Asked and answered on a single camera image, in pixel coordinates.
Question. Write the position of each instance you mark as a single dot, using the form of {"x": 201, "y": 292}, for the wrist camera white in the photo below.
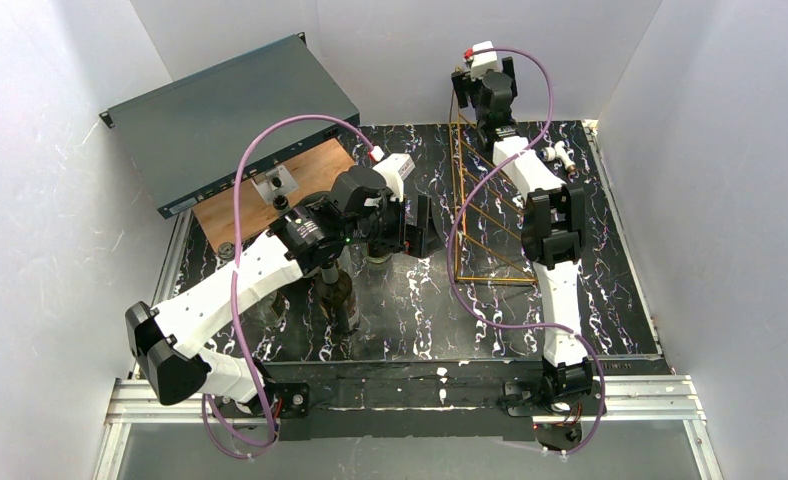
{"x": 395, "y": 169}
{"x": 481, "y": 59}

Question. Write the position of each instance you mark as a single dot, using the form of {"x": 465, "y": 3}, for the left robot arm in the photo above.
{"x": 363, "y": 206}

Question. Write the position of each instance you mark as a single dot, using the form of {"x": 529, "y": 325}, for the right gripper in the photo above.
{"x": 465, "y": 87}

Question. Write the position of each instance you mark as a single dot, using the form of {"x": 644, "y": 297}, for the clear tall glass bottle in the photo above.
{"x": 381, "y": 255}

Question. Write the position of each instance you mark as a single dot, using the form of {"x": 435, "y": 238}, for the clear round glass bottle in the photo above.
{"x": 269, "y": 312}

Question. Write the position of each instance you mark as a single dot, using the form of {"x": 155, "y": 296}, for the grey rack server box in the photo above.
{"x": 187, "y": 137}

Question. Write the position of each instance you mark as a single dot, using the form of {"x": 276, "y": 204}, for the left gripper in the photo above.
{"x": 405, "y": 223}

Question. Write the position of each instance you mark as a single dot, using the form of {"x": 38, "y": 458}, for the metal bracket with knob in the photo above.
{"x": 277, "y": 181}

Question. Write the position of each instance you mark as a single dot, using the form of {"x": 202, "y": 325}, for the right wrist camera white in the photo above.
{"x": 481, "y": 59}

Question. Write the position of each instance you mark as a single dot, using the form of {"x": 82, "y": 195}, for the aluminium frame rail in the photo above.
{"x": 620, "y": 398}

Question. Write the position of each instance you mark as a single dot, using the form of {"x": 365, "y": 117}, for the gold wire wine rack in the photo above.
{"x": 485, "y": 241}

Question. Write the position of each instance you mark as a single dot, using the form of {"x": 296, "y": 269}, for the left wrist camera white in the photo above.
{"x": 395, "y": 169}

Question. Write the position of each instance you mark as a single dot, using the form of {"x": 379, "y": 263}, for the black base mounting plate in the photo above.
{"x": 399, "y": 399}

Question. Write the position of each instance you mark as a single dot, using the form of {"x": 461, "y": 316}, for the dark brown wine bottle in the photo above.
{"x": 337, "y": 299}

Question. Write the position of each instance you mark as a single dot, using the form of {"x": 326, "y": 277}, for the white pipe fitting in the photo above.
{"x": 560, "y": 151}

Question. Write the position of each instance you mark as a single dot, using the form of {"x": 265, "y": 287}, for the wooden board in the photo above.
{"x": 310, "y": 172}

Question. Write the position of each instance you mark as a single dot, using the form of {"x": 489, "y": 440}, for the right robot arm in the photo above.
{"x": 552, "y": 233}

